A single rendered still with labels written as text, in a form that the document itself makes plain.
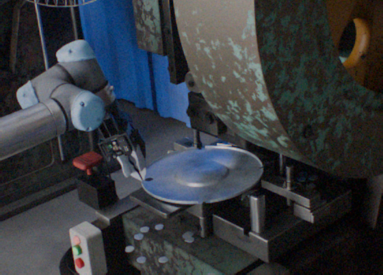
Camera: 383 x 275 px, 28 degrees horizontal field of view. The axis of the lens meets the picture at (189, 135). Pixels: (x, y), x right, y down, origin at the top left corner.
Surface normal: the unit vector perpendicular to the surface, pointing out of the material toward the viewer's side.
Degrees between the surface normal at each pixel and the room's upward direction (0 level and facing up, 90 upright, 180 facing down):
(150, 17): 90
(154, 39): 90
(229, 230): 90
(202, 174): 2
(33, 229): 0
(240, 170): 2
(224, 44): 101
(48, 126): 85
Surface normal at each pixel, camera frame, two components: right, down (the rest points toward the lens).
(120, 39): -0.74, 0.34
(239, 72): -0.69, 0.58
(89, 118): 0.64, 0.29
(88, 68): 0.57, 0.11
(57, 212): -0.08, -0.90
